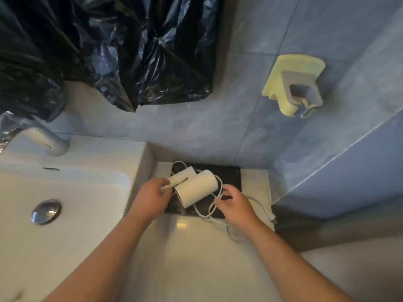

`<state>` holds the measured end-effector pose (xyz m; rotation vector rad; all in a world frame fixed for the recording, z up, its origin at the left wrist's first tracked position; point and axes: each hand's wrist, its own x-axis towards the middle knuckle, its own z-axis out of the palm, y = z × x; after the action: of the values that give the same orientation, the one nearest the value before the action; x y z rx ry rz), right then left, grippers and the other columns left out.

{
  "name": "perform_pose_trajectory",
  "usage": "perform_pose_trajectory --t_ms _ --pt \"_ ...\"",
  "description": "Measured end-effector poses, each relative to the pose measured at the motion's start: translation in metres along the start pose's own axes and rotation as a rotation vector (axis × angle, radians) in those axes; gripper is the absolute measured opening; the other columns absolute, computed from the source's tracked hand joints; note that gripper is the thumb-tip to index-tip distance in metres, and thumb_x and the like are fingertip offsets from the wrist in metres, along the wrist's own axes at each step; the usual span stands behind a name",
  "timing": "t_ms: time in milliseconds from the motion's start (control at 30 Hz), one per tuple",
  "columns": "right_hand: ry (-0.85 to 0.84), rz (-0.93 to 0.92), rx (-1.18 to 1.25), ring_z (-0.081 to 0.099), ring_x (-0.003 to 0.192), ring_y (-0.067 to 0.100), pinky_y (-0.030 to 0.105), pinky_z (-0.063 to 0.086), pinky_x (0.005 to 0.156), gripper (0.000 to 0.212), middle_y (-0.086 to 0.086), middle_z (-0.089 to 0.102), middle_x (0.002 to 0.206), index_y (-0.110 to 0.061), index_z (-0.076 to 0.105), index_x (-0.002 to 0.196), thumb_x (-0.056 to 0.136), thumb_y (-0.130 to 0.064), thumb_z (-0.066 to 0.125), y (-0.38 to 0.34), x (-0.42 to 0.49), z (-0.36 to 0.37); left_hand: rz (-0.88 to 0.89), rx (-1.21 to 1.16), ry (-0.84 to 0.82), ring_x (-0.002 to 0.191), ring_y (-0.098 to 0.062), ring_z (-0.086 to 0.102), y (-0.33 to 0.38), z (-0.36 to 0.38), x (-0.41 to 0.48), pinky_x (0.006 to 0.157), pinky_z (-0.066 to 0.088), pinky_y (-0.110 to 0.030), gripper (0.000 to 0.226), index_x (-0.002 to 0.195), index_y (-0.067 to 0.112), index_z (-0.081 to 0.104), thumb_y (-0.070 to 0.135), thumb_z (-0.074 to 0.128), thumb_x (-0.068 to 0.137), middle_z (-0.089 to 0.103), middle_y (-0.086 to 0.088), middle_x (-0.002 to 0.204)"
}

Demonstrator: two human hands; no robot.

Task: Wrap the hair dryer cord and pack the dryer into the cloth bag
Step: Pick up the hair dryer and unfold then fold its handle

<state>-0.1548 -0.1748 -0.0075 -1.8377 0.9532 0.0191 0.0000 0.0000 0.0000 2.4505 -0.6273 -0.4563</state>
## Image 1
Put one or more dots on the person's left hand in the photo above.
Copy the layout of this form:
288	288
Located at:
151	198

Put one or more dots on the person's right hand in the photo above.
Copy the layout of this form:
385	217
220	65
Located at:
237	209

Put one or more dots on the black tray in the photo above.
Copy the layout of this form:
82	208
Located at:
231	177

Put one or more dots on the white hair dryer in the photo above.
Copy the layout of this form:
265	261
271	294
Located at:
198	188

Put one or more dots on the person's right forearm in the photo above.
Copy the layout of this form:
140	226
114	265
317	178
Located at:
292	270

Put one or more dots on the person's left forearm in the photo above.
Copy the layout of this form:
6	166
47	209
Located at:
104	264

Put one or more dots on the white sink basin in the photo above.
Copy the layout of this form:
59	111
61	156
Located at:
63	248

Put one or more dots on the chrome sink drain plug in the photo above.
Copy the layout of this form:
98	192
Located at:
46	212

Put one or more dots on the chrome faucet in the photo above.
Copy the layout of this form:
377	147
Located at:
47	141

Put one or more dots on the black plastic sheet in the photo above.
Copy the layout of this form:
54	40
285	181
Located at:
141	43

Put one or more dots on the yellow wall holder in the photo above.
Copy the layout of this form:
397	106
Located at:
283	69

